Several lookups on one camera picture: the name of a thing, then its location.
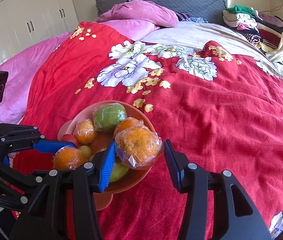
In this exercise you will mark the pile of folded clothes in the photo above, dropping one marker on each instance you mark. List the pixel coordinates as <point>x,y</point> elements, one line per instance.
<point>251,25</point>

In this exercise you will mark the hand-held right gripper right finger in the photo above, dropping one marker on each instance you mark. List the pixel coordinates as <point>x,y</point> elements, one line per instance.
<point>172,165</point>

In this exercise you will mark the pink quilt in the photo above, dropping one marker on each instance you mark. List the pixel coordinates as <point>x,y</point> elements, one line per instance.
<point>19,80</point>

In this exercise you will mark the orange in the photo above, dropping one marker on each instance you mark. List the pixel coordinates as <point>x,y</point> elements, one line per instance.
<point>67,157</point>
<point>127,124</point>
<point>137,145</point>
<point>85,131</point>

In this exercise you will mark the brown longan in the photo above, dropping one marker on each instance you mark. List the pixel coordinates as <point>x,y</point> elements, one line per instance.
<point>85,150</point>

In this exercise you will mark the small red tomato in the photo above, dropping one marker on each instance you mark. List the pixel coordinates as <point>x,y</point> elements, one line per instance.
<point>69,139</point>

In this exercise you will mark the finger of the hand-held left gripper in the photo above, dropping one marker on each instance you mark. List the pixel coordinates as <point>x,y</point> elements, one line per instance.
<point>9,177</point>
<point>54,147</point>

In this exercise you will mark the large green fruit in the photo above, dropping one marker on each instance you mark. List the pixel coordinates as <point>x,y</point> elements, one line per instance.
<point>118,171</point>

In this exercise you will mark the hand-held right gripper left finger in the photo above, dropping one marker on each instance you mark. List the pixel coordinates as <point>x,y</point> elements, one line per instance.
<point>107,165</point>

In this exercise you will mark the terracotta pink plate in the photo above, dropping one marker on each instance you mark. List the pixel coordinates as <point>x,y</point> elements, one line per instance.
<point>141,120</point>

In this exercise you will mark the small green fruit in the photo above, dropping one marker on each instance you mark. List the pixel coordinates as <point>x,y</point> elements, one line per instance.
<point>109,116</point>

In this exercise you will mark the white wardrobe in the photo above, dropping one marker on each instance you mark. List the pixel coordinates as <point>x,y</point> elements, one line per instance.
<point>26,12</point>

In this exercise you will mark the pink pillow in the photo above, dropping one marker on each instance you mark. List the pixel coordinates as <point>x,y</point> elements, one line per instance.
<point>141,12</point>

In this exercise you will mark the grey quilted headboard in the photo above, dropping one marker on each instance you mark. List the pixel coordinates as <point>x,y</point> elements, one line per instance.
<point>194,2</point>

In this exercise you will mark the red floral blanket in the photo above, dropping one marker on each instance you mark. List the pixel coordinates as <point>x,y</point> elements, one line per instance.
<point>219,130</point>

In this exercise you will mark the dark patterned cloth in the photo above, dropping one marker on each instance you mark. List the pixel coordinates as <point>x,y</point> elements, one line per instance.
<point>191,17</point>

